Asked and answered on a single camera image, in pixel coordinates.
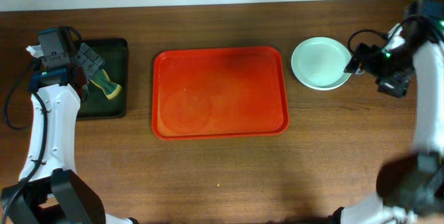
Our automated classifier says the yellow green sponge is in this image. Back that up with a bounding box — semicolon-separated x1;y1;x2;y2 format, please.
89;69;122;100

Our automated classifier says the light green plate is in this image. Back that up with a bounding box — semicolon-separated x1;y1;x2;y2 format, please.
291;37;351;72

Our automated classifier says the white plate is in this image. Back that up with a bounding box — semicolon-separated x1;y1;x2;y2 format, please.
292;65;351;91

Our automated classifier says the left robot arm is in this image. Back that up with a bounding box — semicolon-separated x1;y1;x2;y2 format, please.
1;26;136;223

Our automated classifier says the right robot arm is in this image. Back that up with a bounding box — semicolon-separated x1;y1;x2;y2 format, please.
327;0;443;223

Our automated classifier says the black rectangular water tray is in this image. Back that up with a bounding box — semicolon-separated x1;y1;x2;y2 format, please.
77;38;129;121

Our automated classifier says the red plastic tray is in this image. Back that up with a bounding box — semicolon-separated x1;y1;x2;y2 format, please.
151;46;290;141

